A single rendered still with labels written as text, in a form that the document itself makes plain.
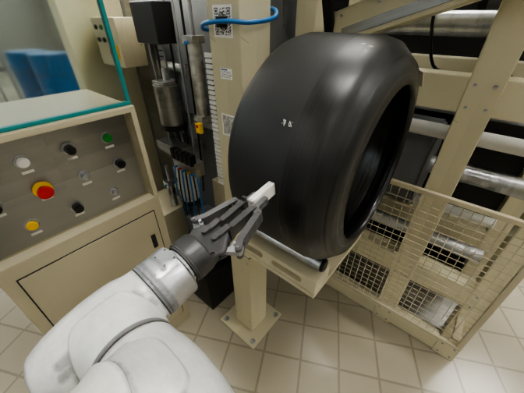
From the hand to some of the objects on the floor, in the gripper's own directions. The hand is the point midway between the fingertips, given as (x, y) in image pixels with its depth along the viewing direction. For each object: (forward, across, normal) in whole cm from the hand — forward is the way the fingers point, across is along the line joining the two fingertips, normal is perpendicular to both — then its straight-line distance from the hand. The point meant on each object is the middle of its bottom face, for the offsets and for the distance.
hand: (261, 196), depth 54 cm
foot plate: (+13, +35, +125) cm, 131 cm away
